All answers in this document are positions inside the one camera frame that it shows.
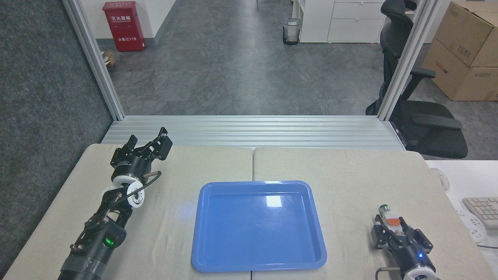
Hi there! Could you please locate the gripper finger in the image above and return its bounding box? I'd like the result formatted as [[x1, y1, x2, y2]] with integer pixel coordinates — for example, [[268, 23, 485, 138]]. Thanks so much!
[[401, 218, 434, 253], [110, 135, 139, 166], [137, 127, 173, 161], [370, 214, 397, 249]]

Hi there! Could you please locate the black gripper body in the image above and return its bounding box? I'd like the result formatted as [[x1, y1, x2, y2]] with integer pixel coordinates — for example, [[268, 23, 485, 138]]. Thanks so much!
[[389, 243, 436, 275], [112, 154, 153, 180]]

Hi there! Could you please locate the white orange switch part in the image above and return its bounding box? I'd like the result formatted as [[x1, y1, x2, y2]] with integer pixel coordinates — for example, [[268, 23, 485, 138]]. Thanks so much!
[[379, 203, 405, 235]]

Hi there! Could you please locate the blue plastic tray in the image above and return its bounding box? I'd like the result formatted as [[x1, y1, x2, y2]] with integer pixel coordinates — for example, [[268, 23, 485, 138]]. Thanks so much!
[[191, 180, 328, 272]]

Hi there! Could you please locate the white power strip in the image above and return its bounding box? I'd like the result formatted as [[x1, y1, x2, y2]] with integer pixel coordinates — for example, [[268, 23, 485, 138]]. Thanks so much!
[[455, 208, 487, 243]]

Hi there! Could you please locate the white computer mouse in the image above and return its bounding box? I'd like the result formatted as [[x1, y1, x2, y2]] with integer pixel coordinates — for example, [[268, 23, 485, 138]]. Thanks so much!
[[438, 168, 451, 191]]

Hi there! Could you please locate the white computer keyboard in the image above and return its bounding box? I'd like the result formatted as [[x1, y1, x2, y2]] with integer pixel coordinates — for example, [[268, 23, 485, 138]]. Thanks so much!
[[462, 197, 498, 230]]

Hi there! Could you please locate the dark grey felt partition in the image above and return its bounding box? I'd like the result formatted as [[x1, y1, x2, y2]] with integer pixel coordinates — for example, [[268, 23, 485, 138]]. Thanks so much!
[[0, 0, 114, 269]]

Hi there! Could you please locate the black office chair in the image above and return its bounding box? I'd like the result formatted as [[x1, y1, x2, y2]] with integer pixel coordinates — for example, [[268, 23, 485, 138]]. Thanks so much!
[[366, 0, 468, 159]]

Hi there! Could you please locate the red fire extinguisher box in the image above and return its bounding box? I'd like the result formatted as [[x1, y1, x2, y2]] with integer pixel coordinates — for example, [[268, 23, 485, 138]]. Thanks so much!
[[102, 1, 146, 52]]

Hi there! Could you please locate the large brown cardboard box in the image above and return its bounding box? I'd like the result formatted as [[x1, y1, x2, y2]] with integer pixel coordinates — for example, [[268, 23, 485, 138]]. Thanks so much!
[[421, 38, 498, 102]]

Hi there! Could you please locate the black mesh waste bin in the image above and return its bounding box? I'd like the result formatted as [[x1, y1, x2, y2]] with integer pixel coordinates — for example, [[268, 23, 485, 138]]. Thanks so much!
[[282, 18, 302, 46]]

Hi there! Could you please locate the small brown cardboard box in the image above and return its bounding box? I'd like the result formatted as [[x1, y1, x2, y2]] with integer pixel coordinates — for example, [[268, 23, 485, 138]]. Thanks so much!
[[435, 1, 498, 68]]

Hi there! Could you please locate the white drawer cabinet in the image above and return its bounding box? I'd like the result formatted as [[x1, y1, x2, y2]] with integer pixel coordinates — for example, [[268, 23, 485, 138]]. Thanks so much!
[[292, 0, 388, 43]]

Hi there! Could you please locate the silver aluminium rail base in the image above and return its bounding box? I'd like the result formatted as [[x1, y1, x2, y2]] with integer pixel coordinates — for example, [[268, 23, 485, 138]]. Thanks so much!
[[101, 115, 407, 151]]

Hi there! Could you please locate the silver aluminium frame post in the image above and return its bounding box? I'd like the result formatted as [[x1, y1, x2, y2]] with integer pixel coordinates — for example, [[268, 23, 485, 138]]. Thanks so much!
[[62, 0, 125, 121], [377, 0, 444, 121]]

